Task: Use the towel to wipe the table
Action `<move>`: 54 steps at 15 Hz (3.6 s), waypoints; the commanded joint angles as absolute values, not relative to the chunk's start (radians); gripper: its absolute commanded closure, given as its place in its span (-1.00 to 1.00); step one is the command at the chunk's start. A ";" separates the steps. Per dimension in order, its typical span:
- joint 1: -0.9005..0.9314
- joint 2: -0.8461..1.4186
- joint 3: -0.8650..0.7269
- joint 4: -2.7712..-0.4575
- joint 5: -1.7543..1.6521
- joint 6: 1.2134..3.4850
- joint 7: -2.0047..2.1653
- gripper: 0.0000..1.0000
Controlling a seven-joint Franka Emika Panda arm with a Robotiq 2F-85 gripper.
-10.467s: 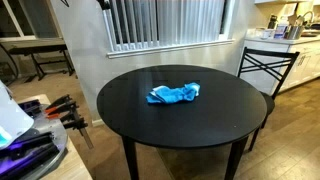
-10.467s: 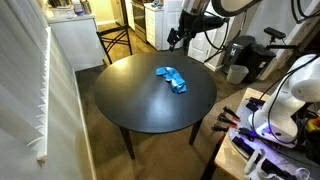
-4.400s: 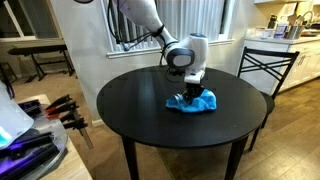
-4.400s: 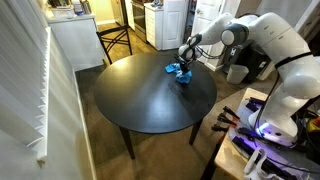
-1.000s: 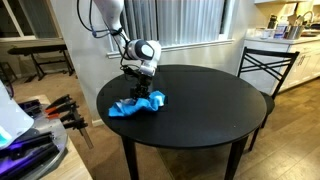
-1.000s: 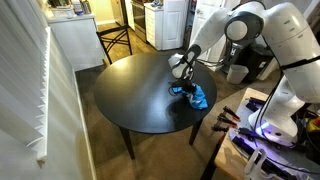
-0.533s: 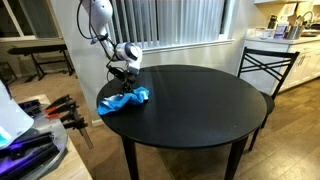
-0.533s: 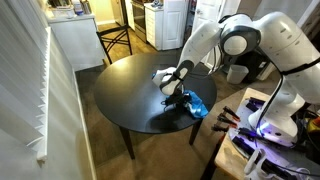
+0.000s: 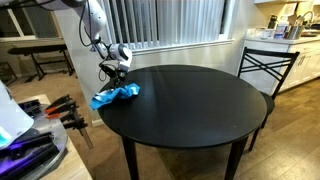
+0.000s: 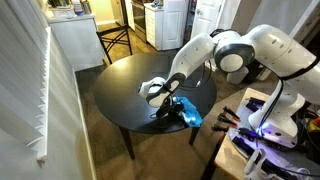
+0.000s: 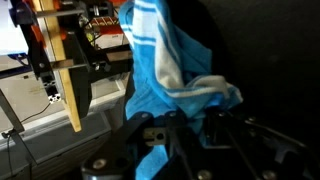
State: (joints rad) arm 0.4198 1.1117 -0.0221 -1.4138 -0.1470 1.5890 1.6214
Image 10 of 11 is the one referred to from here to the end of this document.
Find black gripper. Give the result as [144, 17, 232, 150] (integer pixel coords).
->
[155, 98, 185, 120]

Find white drawer cabinet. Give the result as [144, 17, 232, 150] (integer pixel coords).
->
[143, 0, 189, 51]

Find grey robot mounting plate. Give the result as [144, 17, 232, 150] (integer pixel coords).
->
[228, 98, 320, 180]

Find blue striped towel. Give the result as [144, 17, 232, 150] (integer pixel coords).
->
[171, 96, 204, 128]

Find white VR controller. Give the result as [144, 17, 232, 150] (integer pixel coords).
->
[243, 148, 278, 180]

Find wooden side table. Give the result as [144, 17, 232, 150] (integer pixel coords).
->
[199, 87, 320, 180]

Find steel oven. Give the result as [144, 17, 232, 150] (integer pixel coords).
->
[131, 0, 148, 43]

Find black clamp orange tip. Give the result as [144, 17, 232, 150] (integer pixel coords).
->
[222, 105, 241, 123]
[211, 123, 231, 133]
[217, 113, 238, 128]

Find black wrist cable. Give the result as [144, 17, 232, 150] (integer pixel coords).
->
[179, 61, 214, 91]

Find round black table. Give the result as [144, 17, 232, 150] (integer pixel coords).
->
[93, 52, 218, 160]

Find white kitchen counter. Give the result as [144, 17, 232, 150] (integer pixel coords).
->
[46, 13, 106, 72]

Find black metal chair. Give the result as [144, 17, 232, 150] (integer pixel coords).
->
[96, 23, 133, 65]

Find long black bar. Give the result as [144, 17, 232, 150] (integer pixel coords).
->
[231, 135, 298, 180]

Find white panel door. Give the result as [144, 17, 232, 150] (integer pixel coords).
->
[190, 0, 228, 39]

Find white container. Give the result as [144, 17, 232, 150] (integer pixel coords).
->
[51, 5, 76, 19]

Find metal cup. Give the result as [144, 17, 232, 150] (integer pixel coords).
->
[81, 0, 93, 15]

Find white window blinds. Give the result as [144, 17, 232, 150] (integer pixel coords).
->
[0, 0, 53, 164]

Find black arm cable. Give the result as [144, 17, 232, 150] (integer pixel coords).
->
[257, 58, 320, 133]

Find white blue bottle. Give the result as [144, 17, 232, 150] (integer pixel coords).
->
[72, 0, 84, 16]

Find yellow tool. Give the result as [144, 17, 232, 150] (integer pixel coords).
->
[306, 116, 320, 135]

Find white trash can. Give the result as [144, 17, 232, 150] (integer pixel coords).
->
[227, 65, 250, 85]

